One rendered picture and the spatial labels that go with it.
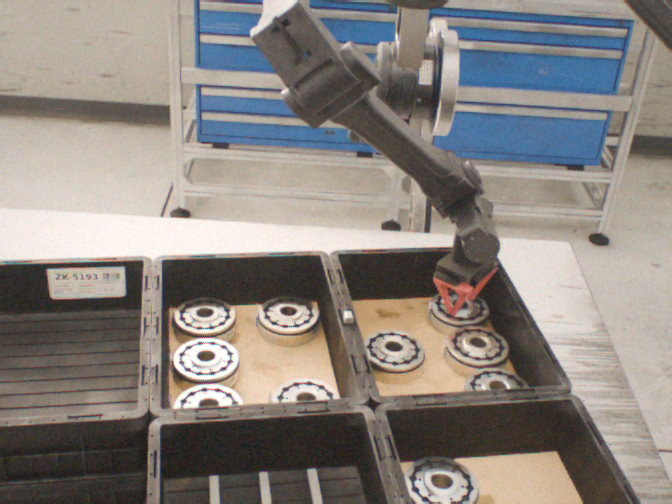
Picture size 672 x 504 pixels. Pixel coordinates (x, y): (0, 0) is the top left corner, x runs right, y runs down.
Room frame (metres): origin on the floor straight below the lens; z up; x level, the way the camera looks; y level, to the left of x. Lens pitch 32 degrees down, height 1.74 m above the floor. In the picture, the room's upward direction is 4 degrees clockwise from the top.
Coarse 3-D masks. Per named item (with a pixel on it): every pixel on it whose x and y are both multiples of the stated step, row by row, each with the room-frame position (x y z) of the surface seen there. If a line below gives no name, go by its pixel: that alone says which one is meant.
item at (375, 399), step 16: (336, 256) 1.29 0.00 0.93; (336, 272) 1.24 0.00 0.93; (512, 288) 1.23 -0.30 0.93; (352, 304) 1.15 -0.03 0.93; (528, 320) 1.14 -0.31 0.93; (352, 336) 1.07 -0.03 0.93; (544, 352) 1.06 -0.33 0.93; (368, 368) 1.00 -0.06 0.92; (560, 368) 1.03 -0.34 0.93; (368, 384) 0.96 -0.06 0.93; (560, 384) 1.00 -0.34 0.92; (384, 400) 0.93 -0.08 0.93; (400, 400) 0.93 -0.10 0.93; (416, 400) 0.93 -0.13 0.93; (432, 400) 0.94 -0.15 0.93
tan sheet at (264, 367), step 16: (240, 320) 1.22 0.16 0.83; (320, 320) 1.24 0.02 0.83; (240, 336) 1.18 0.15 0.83; (256, 336) 1.18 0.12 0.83; (320, 336) 1.19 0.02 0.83; (240, 352) 1.13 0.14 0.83; (256, 352) 1.14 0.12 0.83; (272, 352) 1.14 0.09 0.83; (288, 352) 1.14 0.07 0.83; (304, 352) 1.15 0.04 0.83; (320, 352) 1.15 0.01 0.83; (240, 368) 1.09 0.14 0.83; (256, 368) 1.10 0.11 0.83; (272, 368) 1.10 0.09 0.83; (288, 368) 1.10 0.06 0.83; (304, 368) 1.10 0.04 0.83; (320, 368) 1.11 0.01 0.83; (240, 384) 1.05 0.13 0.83; (256, 384) 1.06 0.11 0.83; (272, 384) 1.06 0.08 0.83; (336, 384) 1.07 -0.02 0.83; (256, 400) 1.02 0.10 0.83
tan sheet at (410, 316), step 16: (368, 304) 1.30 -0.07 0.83; (384, 304) 1.30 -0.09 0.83; (400, 304) 1.30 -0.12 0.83; (416, 304) 1.31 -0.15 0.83; (368, 320) 1.25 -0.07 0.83; (384, 320) 1.25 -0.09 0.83; (400, 320) 1.26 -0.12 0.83; (416, 320) 1.26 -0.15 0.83; (416, 336) 1.21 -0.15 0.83; (432, 336) 1.22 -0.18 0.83; (432, 352) 1.17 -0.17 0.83; (432, 368) 1.13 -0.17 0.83; (448, 368) 1.13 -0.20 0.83; (512, 368) 1.15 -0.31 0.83; (384, 384) 1.08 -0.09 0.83; (400, 384) 1.08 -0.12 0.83; (416, 384) 1.09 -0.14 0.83; (432, 384) 1.09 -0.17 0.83; (448, 384) 1.09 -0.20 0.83
